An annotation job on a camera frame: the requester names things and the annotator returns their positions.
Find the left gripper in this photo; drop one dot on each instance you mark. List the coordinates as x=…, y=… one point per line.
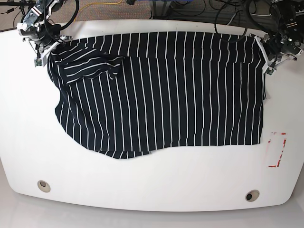
x=278, y=46

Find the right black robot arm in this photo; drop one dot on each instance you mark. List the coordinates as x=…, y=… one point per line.
x=35, y=26

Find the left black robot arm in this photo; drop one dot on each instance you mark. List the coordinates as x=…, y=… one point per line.
x=287, y=21

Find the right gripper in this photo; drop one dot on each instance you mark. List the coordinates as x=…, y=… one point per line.
x=43, y=36

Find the table cable grommet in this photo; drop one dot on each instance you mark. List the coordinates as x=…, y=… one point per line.
x=252, y=195
x=43, y=186

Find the red tape rectangle marking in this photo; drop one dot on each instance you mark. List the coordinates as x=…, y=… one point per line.
x=275, y=149

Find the right table cable grommet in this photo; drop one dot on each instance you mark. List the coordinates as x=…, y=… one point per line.
x=252, y=195

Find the black tripod stand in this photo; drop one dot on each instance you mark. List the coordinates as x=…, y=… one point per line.
x=12, y=11

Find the left table cable grommet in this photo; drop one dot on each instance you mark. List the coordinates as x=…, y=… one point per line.
x=43, y=186

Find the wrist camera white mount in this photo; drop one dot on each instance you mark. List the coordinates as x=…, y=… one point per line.
x=45, y=52
x=272, y=65

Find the black white striped T-shirt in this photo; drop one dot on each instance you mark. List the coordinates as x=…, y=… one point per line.
x=127, y=95

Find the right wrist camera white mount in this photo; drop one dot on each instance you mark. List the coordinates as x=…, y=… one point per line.
x=45, y=52

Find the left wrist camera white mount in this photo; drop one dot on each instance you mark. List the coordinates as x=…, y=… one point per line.
x=272, y=65

